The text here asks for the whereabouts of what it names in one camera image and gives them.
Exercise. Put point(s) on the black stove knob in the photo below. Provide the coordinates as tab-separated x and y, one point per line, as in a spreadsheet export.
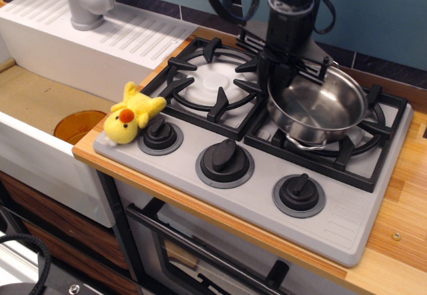
299	196
160	138
225	165

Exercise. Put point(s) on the black middle stove knob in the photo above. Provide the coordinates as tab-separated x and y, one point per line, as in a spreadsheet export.
225	165

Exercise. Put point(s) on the black left burner grate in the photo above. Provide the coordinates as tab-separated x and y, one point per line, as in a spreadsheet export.
212	92

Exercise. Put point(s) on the wooden drawer cabinet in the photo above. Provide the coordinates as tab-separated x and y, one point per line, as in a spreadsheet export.
87	248

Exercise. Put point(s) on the black burner grate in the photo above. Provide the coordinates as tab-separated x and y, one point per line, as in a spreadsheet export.
212	92
361	159

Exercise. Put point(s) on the white toy sink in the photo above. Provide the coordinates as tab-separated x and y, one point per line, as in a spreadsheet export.
49	70

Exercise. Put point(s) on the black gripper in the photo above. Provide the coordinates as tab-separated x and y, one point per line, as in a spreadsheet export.
312	63

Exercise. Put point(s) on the black left stove knob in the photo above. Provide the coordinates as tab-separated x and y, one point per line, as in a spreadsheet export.
160	138

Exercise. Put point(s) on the grey toy faucet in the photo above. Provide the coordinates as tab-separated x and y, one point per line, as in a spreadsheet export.
88	14

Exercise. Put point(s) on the oven door with black handle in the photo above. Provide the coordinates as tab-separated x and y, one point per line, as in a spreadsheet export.
192	256

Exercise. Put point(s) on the yellow stuffed duck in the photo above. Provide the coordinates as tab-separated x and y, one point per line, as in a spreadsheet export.
130	115

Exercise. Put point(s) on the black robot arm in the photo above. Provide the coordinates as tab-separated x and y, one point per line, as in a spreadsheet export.
290	25

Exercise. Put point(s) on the grey toy stove top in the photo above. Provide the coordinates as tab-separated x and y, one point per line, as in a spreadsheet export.
339	232

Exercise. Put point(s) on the orange plastic plate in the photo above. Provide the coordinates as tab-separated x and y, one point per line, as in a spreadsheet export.
75	126

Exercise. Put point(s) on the black right stove knob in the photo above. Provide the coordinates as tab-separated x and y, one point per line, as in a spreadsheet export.
299	196

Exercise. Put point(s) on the stainless steel pan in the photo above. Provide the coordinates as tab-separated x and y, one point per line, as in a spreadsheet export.
312	115

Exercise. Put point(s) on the black right burner grate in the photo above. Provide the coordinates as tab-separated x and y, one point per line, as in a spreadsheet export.
361	159

